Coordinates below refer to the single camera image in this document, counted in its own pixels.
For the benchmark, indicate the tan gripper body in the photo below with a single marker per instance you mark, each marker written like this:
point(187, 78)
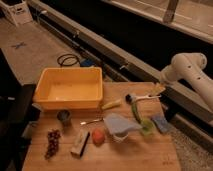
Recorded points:
point(158, 88)

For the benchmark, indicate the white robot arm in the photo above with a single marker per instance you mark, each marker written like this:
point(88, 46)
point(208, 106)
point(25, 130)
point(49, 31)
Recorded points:
point(189, 66)

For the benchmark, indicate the yellow plastic tub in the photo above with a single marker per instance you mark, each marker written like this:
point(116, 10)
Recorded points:
point(69, 88)

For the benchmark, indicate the blue object on floor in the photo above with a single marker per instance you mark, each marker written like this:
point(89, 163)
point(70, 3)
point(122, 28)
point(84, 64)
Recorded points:
point(87, 63)

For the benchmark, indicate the white black eraser block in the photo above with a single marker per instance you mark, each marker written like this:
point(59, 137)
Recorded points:
point(80, 142)

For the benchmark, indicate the orange fruit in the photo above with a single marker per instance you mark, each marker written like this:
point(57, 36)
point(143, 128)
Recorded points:
point(98, 136)

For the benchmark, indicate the blue cloth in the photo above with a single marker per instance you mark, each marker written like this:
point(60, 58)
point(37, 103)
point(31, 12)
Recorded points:
point(117, 124)

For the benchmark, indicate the bunch of purple grapes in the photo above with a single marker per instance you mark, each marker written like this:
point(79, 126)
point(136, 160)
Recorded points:
point(53, 143)

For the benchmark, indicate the white handled dish brush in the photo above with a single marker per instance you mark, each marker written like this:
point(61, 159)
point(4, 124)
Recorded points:
point(130, 98)

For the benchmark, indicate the yellow handled knife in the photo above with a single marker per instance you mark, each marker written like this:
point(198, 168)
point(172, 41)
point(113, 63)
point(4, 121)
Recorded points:
point(104, 107)

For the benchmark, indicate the black chair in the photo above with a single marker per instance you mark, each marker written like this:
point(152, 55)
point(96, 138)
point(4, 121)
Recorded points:
point(15, 112)

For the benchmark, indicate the white storage box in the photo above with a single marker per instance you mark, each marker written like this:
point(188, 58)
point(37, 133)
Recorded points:
point(17, 14)

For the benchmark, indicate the blue sponge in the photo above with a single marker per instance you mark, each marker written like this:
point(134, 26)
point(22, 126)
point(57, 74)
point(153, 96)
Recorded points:
point(161, 123)

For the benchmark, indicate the small metal cup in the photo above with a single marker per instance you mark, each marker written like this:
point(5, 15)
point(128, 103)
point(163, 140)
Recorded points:
point(64, 117)

